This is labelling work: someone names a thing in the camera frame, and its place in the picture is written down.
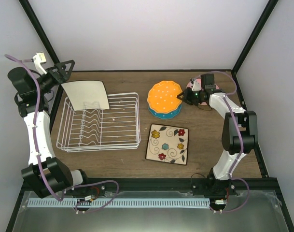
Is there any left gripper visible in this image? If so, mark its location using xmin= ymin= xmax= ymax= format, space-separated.
xmin=34 ymin=60 xmax=76 ymax=95

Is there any pink round plate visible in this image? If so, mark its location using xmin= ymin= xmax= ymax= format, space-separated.
xmin=184 ymin=79 xmax=220 ymax=106

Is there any orange dotted scalloped plate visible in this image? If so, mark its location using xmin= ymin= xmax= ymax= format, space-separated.
xmin=147 ymin=81 xmax=182 ymax=114

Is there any teal dotted plate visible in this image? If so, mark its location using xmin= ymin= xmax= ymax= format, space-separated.
xmin=148 ymin=104 xmax=182 ymax=119

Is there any cream square plate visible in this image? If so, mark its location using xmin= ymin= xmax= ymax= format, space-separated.
xmin=61 ymin=80 xmax=110 ymax=111

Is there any square floral plate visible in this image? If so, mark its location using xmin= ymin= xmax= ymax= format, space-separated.
xmin=145 ymin=124 xmax=189 ymax=165

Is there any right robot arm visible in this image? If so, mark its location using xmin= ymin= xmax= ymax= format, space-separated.
xmin=177 ymin=71 xmax=258 ymax=195

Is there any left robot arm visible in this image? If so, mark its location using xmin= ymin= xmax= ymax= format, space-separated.
xmin=7 ymin=60 xmax=91 ymax=198

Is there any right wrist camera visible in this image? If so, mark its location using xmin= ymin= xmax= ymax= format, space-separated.
xmin=190 ymin=77 xmax=202 ymax=91

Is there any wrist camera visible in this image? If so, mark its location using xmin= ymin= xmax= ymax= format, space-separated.
xmin=32 ymin=52 xmax=47 ymax=75
xmin=190 ymin=77 xmax=202 ymax=91

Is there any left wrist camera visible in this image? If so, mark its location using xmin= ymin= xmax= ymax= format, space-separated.
xmin=32 ymin=52 xmax=47 ymax=75

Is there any white wire dish rack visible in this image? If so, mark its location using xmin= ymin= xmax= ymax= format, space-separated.
xmin=56 ymin=92 xmax=140 ymax=152

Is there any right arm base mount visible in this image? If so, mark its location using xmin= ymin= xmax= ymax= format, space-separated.
xmin=190 ymin=178 xmax=232 ymax=198

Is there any black front frame rail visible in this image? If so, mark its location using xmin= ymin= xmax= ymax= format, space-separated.
xmin=49 ymin=177 xmax=280 ymax=197

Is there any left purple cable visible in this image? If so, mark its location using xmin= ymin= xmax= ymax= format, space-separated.
xmin=4 ymin=54 xmax=120 ymax=215

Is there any slotted cable duct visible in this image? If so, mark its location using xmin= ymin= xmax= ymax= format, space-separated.
xmin=27 ymin=198 xmax=210 ymax=209

